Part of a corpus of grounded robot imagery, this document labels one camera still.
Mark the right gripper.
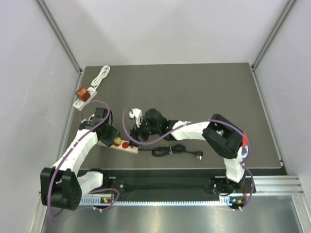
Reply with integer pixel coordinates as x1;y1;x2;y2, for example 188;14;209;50
129;116;161;148

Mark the beige strip with red sockets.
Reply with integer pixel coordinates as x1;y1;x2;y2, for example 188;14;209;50
109;140;138;154

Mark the orange red cube socket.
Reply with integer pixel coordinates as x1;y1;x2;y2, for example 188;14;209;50
243;132;248;141

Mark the light blue round socket base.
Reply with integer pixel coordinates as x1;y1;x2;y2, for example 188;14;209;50
242;143;249;159

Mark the gold USB charger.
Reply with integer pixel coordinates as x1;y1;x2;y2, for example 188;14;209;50
113;137;122;145

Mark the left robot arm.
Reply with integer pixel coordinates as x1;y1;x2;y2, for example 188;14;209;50
40;108;120;210

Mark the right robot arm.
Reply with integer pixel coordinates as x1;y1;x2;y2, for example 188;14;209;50
128;108;250;196

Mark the white power strip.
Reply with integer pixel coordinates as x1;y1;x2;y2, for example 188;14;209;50
73;87;97;111

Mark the dark red cube adapter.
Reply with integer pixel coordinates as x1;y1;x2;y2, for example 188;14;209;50
75;87;90;102

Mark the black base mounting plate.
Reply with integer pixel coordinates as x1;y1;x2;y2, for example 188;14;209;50
81;176;256;195

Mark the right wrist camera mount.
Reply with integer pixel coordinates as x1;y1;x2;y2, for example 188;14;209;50
128;108;142;128

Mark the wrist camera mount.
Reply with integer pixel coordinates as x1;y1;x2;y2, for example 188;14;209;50
128;108;142;128
81;114;95;123

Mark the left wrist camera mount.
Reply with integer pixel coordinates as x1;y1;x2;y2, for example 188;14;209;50
81;114;95;123

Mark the black coiled power cable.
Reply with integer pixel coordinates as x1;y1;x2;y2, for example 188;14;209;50
137;144;204;161

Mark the white coiled cable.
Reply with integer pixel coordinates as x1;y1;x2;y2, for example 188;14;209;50
90;65;111;88

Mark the slotted cable duct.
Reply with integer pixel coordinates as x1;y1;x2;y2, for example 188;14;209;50
79;195;243;206

